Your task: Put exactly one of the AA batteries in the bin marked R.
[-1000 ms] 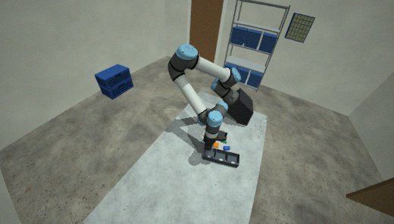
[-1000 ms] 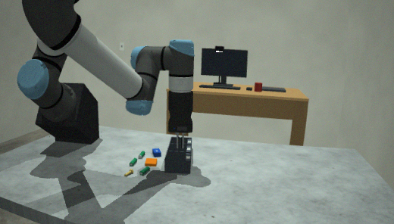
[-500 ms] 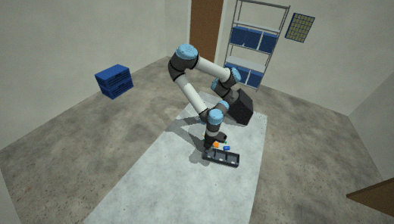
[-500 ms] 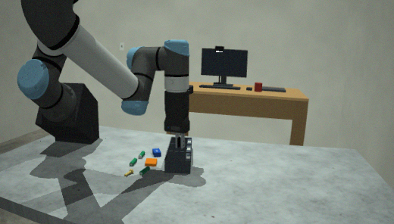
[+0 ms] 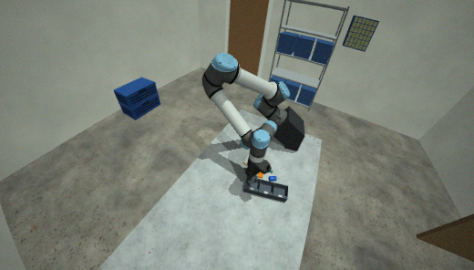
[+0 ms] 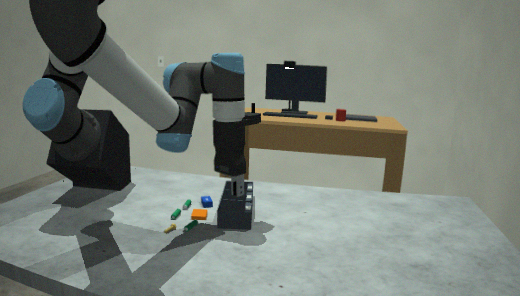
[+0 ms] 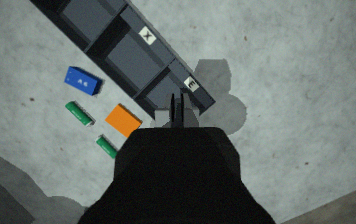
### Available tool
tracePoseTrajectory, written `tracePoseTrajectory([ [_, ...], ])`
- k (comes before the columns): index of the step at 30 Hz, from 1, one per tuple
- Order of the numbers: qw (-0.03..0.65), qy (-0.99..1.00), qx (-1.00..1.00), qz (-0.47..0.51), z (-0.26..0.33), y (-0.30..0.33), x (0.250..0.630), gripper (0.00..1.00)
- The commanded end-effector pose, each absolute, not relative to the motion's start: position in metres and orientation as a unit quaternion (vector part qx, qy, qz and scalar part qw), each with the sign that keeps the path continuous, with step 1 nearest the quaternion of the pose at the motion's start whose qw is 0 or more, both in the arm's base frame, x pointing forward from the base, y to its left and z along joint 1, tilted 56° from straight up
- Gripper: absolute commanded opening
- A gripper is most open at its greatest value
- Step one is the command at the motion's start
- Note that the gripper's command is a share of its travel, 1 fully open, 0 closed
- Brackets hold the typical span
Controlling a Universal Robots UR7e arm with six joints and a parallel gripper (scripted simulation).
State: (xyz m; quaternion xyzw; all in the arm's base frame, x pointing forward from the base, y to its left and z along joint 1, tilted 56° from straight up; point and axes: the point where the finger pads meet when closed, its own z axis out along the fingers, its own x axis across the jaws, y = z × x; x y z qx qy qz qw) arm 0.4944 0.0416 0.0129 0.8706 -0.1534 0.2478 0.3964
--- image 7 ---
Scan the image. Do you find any black rack of three bins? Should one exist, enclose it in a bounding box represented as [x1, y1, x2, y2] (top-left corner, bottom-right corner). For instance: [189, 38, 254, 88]
[29, 0, 216, 128]

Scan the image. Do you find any blue 9v battery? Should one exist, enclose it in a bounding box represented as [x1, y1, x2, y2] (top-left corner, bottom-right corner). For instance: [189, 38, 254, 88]
[64, 66, 103, 96]

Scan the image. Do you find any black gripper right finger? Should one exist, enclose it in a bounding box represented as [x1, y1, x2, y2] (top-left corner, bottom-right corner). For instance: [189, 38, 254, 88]
[181, 93, 199, 127]

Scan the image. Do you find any green aa battery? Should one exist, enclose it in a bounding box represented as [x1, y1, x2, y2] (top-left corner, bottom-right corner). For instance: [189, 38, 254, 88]
[65, 101, 93, 127]
[94, 135, 118, 158]

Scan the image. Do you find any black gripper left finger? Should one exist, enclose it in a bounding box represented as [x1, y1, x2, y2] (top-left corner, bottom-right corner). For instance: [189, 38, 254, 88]
[155, 93, 175, 128]

